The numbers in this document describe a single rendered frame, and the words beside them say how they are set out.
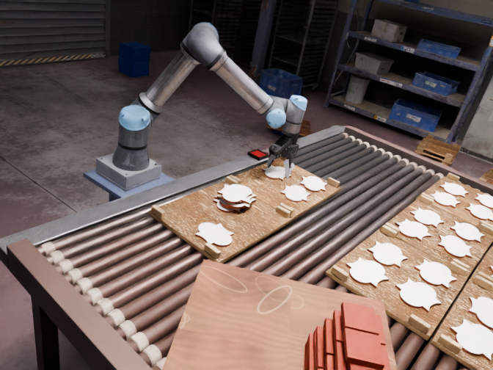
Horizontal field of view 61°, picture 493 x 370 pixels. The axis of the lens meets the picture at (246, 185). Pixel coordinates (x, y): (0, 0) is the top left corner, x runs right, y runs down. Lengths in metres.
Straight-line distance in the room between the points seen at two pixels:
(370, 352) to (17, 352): 1.82
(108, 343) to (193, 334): 0.21
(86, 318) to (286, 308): 0.49
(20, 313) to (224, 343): 1.67
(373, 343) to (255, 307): 0.33
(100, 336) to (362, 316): 0.60
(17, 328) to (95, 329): 1.35
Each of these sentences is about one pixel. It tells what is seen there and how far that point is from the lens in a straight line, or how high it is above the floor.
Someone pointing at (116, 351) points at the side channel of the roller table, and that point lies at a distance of 1.07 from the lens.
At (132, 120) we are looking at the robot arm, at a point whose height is 1.15.
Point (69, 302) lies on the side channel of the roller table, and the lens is 1.19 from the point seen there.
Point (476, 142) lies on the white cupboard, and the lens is 6.15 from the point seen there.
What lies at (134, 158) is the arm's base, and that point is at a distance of 1.76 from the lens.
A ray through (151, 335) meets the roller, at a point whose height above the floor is 0.92.
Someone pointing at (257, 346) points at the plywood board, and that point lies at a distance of 1.00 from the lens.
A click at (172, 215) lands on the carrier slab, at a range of 1.52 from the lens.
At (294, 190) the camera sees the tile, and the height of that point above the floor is 0.95.
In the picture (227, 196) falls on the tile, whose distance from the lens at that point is 1.56.
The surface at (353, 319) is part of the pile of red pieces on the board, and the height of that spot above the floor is 1.20.
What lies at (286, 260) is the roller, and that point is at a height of 0.92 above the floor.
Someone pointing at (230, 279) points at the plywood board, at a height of 1.04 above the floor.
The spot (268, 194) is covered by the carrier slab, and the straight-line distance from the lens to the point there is 1.74.
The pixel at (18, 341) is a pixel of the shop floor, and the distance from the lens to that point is 2.39.
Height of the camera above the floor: 1.79
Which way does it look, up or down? 29 degrees down
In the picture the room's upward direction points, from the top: 12 degrees clockwise
